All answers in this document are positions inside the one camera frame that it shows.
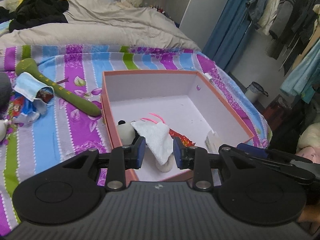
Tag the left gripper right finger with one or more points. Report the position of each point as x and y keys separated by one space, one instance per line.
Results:
x=196 y=159

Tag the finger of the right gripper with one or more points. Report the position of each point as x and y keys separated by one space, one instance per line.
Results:
x=253 y=151

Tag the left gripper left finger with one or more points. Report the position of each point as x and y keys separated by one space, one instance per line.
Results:
x=121 y=159

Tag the red foil snack packet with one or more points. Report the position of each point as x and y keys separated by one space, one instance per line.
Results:
x=184 y=140

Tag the clear printed plastic bag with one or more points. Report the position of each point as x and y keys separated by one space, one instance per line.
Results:
x=213 y=142

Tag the small panda plush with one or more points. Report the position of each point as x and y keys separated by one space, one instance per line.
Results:
x=127 y=134

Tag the white knitted cloth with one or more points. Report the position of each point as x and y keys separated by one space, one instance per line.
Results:
x=157 y=138

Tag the blue cartoon plastic bag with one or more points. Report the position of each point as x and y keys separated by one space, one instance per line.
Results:
x=25 y=111

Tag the blue face mask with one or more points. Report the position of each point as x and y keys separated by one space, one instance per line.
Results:
x=28 y=86

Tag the person's right hand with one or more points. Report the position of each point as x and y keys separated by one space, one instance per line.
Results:
x=311 y=214

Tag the pink cardboard box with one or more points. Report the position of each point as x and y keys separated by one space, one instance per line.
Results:
x=186 y=100

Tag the small trash bin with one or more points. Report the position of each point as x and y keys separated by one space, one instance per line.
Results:
x=254 y=91

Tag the white spray bottle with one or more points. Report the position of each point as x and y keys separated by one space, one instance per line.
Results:
x=3 y=128

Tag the blue curtain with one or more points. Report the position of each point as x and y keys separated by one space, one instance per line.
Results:
x=227 y=39

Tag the green plush stick toy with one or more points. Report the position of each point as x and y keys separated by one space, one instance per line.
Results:
x=29 y=65

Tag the grey duvet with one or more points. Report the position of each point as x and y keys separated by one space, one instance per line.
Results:
x=104 y=22

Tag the grey white penguin plush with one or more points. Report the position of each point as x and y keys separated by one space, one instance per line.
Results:
x=5 y=91

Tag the hanging clothes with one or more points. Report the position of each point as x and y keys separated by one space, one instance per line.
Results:
x=290 y=25

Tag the grey wardrobe cabinet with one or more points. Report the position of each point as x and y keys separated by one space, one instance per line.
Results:
x=195 y=18

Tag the black clothes pile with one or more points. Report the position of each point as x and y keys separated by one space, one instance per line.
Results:
x=32 y=13

